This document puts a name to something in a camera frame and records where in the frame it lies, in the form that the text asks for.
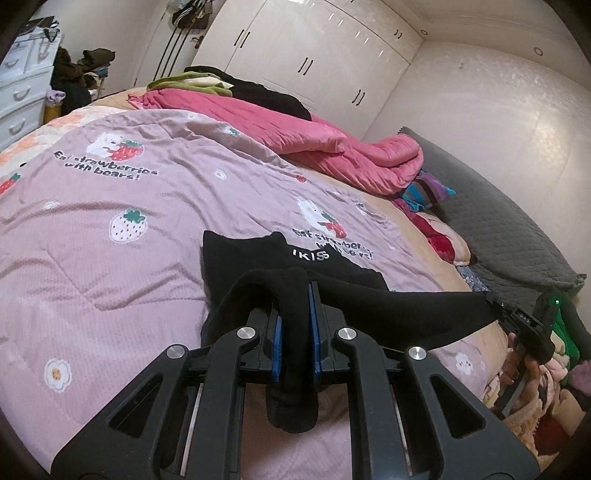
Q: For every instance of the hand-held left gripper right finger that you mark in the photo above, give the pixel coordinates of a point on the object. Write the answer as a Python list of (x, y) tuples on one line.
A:
[(315, 332)]

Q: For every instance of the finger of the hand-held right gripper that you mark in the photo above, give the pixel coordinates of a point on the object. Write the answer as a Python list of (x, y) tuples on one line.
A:
[(497, 308)]

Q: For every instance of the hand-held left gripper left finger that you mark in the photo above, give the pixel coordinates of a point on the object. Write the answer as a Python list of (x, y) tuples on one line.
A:
[(277, 341)]

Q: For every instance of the black sweater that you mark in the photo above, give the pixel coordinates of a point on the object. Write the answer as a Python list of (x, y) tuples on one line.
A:
[(258, 258)]

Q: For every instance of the pile of dark clothes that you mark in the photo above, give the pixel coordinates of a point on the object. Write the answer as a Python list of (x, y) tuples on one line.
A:
[(69, 78)]

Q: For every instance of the person's right hand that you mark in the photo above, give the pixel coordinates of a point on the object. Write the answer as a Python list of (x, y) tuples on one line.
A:
[(510, 367)]

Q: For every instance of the green garment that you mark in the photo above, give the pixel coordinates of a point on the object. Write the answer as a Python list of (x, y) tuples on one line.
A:
[(565, 337)]

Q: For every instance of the blue floral cloth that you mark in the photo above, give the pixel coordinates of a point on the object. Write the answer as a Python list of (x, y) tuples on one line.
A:
[(471, 279)]

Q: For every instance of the cream fluffy blanket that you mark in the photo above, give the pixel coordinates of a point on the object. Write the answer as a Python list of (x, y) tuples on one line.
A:
[(554, 383)]

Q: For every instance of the grey quilted headboard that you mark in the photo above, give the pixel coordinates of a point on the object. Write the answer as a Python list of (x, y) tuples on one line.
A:
[(498, 221)]

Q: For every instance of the red cloth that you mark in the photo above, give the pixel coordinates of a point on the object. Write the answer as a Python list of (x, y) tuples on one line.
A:
[(443, 240)]

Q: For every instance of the peach bed sheet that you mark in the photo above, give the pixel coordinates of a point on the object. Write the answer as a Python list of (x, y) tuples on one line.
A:
[(406, 226)]

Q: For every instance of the colourful striped pillow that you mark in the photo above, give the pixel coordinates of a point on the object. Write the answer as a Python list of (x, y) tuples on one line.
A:
[(425, 191)]

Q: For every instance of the pink comforter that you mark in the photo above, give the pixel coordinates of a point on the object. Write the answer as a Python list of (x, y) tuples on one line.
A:
[(323, 147)]

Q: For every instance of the pink printed quilt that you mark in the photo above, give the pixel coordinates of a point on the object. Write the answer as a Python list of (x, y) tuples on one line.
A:
[(138, 184)]

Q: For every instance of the black cloth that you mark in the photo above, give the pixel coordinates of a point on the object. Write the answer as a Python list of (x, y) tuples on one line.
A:
[(268, 94)]

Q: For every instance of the green cloth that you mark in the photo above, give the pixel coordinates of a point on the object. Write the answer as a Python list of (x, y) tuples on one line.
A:
[(184, 82)]

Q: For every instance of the white wardrobe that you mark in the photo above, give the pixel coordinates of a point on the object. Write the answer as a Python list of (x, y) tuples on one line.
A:
[(323, 46)]

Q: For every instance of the purple cloth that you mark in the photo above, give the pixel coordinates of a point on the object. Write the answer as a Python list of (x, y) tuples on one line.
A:
[(55, 95)]

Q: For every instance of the white drawer chest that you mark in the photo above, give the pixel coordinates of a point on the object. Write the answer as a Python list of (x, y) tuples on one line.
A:
[(23, 92)]

